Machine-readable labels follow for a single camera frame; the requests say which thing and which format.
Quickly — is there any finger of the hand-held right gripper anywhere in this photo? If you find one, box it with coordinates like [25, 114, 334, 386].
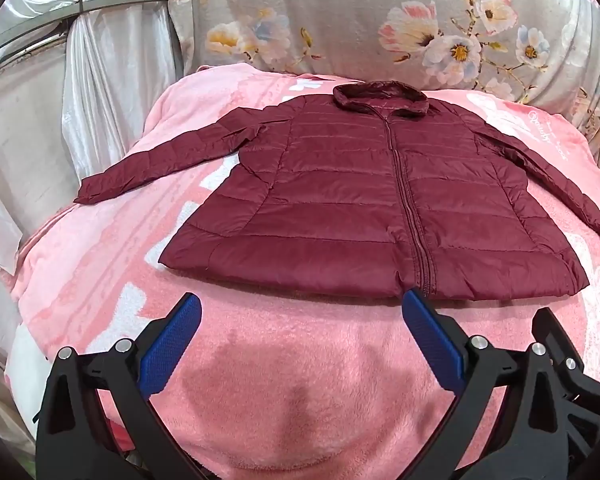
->
[531, 306, 600, 411]

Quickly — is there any white satin curtain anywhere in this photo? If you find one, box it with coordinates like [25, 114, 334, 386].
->
[0, 0, 186, 411]

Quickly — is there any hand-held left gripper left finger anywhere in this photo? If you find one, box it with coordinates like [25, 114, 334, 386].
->
[35, 292, 203, 480]

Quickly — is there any grey floral quilt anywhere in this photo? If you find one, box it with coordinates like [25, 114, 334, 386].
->
[166, 0, 600, 181]

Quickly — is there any maroon puffer jacket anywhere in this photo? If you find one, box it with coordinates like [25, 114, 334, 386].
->
[73, 81, 600, 303]

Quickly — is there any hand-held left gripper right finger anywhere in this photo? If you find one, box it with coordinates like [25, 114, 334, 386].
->
[401, 287, 569, 480]

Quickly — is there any pink fleece blanket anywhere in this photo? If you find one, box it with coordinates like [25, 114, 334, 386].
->
[5, 65, 600, 480]

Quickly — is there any curved grey metal rail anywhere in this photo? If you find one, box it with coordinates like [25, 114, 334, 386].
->
[0, 0, 171, 61]

